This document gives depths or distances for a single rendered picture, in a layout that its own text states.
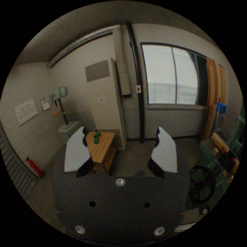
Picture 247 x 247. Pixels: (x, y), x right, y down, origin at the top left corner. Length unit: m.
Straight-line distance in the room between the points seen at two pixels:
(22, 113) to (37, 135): 0.68
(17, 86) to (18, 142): 1.22
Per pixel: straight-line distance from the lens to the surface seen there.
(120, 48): 1.48
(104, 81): 1.29
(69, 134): 1.73
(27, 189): 2.69
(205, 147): 0.75
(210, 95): 2.12
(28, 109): 2.33
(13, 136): 2.29
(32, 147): 2.38
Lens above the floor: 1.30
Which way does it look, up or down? 28 degrees down
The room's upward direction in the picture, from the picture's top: 9 degrees counter-clockwise
